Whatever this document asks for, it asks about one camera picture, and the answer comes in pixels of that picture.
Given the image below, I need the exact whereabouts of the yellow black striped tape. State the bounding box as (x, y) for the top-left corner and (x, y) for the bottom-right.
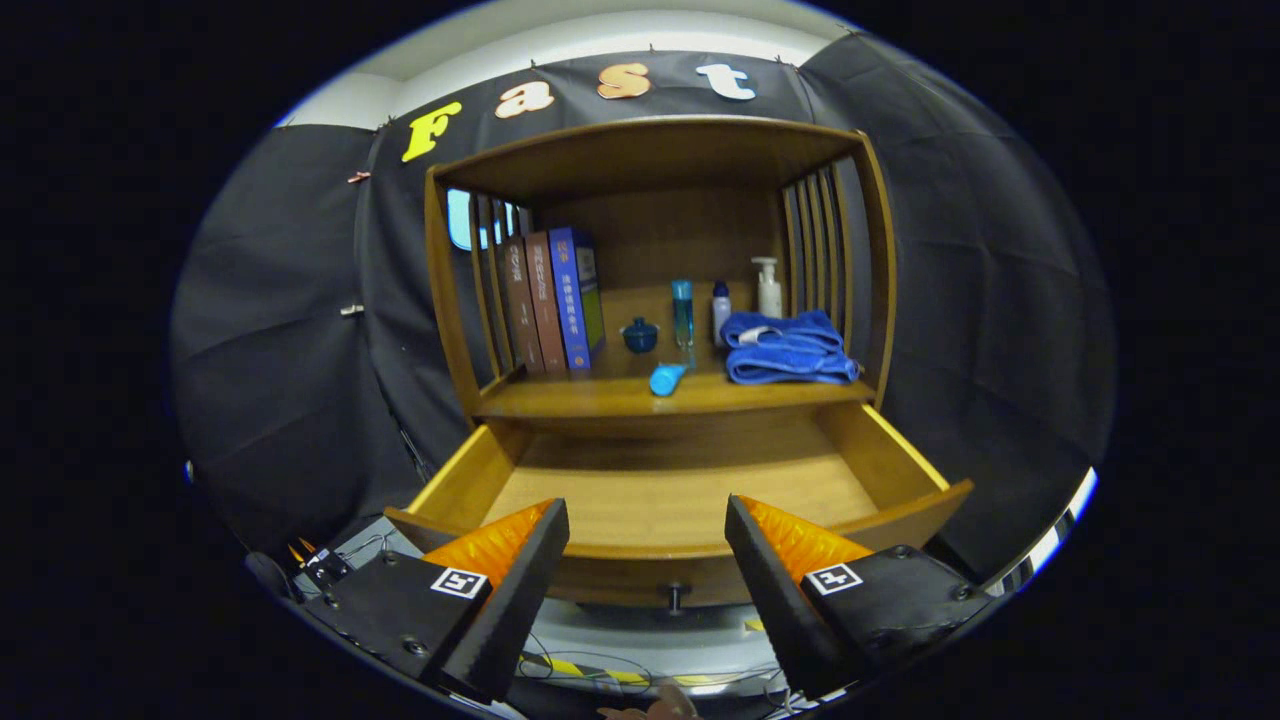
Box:
(520, 655), (701, 689)

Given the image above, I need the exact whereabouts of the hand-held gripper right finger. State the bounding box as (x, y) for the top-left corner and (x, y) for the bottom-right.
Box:
(723, 494), (1003, 701)

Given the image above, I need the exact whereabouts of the reddish brown book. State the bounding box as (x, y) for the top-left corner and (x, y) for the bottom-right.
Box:
(524, 231), (568, 376)

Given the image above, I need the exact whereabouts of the blue book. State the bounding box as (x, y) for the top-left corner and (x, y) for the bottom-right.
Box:
(548, 226), (607, 373)

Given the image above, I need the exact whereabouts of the wooden cabinet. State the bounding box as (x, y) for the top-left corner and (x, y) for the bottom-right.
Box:
(424, 115), (898, 441)

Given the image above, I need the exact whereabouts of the wooden countertop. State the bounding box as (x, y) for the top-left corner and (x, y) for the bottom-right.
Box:
(473, 300), (877, 421)

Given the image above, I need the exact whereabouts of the wooden drawer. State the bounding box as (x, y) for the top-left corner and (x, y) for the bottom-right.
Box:
(385, 400), (974, 616)

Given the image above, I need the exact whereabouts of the white slotted panel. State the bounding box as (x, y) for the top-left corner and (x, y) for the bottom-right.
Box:
(985, 465), (1099, 599)

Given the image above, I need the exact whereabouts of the folded blue towel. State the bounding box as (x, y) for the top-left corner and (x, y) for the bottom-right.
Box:
(720, 309), (862, 386)

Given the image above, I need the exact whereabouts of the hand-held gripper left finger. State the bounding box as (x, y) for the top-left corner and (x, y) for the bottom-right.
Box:
(300, 497), (571, 705)

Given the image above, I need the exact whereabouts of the white pump bottle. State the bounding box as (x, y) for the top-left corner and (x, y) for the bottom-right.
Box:
(751, 257), (784, 319)

